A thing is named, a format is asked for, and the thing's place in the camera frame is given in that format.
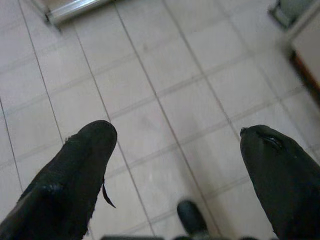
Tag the black robot foot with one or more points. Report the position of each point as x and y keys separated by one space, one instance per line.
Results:
x=190 y=215

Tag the silver metal rail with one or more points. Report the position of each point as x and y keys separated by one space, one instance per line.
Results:
x=75 y=11

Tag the grey green frame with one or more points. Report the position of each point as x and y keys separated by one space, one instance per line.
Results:
x=282 y=12

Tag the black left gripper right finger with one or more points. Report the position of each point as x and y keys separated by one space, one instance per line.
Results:
x=285 y=185

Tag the white panel with brown edge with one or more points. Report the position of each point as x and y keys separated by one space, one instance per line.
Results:
x=308 y=37

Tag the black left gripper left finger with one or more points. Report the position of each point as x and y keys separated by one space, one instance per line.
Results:
x=65 y=180

